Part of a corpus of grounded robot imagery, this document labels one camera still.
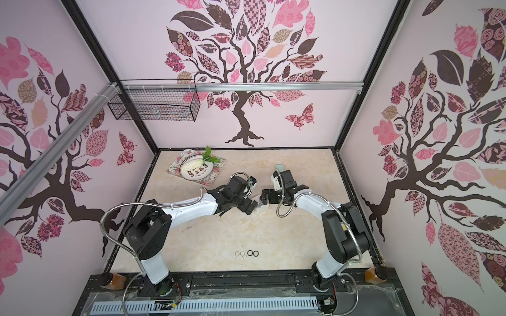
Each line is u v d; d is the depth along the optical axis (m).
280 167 1.12
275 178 0.85
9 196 0.50
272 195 0.81
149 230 0.46
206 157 1.13
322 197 0.56
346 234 0.45
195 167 1.09
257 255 0.81
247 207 0.80
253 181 0.80
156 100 0.95
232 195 0.70
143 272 0.57
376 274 0.68
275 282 0.76
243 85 0.93
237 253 0.81
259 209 0.88
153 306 0.70
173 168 1.10
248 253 0.81
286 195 0.68
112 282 0.68
